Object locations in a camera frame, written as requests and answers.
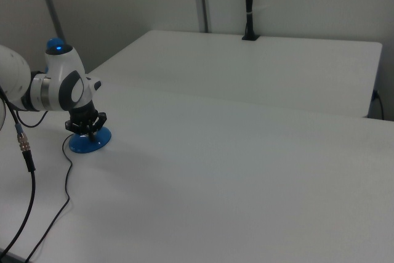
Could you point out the narrow grey partition post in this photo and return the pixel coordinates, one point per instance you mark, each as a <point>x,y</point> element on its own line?
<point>50,4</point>

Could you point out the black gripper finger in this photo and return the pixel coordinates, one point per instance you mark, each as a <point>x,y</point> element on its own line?
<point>74,127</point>
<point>101,121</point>

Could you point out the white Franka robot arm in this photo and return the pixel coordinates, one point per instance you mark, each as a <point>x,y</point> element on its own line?
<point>61,84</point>

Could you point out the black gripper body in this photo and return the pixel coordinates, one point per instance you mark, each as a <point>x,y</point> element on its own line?
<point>83,116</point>

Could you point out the blue desk lamp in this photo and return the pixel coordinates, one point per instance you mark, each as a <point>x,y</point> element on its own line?
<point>92,146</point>

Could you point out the black pole with clamp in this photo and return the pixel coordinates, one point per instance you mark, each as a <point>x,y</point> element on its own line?
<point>250,1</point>

